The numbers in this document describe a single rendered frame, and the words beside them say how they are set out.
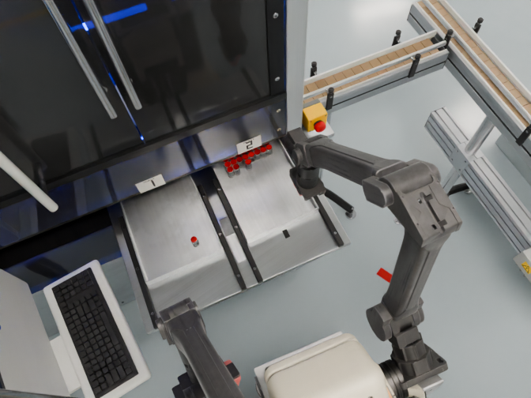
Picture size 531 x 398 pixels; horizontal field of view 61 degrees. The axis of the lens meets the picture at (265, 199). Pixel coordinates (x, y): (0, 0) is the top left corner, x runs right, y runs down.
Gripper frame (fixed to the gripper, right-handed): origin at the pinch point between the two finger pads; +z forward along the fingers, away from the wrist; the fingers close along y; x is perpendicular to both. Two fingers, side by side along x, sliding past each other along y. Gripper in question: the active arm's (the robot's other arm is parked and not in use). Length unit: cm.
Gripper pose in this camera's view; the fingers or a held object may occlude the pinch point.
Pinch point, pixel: (306, 193)
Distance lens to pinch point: 132.8
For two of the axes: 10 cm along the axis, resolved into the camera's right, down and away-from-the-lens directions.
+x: -9.1, 3.9, -1.4
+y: -4.1, -8.2, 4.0
